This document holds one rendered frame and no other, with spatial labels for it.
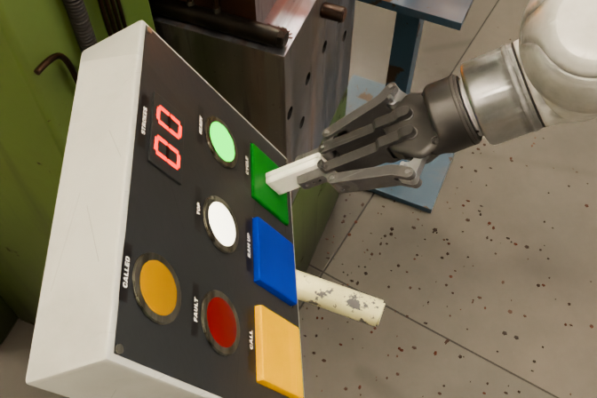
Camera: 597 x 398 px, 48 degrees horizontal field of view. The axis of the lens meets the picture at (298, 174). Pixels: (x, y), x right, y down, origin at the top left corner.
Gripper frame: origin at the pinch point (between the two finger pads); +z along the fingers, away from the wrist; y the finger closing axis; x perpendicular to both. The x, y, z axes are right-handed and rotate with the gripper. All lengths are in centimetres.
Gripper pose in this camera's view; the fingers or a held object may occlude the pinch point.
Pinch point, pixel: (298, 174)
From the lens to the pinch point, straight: 76.1
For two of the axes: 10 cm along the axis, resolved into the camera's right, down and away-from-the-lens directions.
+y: -0.6, -8.1, 5.8
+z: -8.6, 3.3, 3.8
